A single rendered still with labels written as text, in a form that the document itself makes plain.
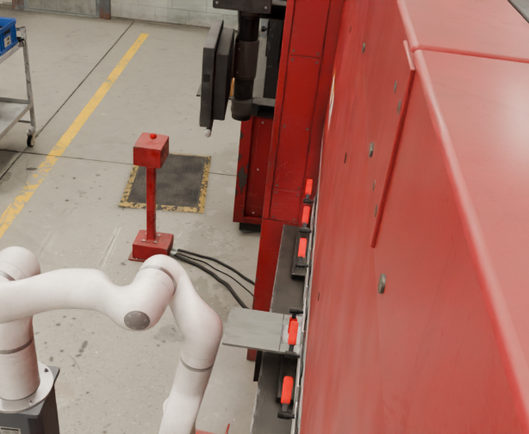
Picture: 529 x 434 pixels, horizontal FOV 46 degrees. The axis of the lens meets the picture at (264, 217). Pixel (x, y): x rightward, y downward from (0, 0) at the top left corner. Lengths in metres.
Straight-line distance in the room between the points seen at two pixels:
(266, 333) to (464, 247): 1.88
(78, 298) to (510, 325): 1.43
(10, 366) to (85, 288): 0.37
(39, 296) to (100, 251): 2.55
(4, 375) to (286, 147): 1.45
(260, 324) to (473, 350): 1.93
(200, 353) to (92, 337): 2.00
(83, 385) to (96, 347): 0.26
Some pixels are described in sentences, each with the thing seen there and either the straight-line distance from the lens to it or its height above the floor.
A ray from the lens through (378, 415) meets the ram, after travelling 0.45.
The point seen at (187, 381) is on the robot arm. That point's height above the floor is 1.19.
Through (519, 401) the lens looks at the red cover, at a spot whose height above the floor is 2.30.
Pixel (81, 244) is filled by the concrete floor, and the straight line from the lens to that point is 4.21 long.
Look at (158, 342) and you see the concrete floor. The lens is 3.48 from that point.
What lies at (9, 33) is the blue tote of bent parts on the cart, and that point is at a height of 0.94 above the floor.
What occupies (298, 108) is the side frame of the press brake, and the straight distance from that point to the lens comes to 2.60.
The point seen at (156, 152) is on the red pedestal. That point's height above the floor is 0.78.
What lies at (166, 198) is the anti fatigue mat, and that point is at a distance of 4.65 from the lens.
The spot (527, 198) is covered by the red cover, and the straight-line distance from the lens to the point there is 0.25.
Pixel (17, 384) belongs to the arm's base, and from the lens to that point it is 1.87.
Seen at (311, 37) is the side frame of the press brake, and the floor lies 1.73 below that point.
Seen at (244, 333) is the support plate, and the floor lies 1.00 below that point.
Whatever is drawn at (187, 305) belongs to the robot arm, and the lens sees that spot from 1.54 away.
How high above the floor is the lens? 2.41
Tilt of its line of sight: 32 degrees down
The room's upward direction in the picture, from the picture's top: 7 degrees clockwise
